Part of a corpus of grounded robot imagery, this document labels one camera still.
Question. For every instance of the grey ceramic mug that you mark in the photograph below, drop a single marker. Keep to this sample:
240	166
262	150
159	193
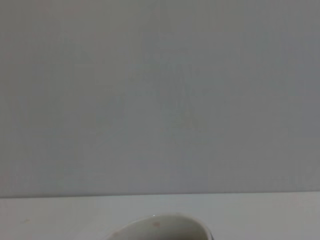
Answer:
162	230

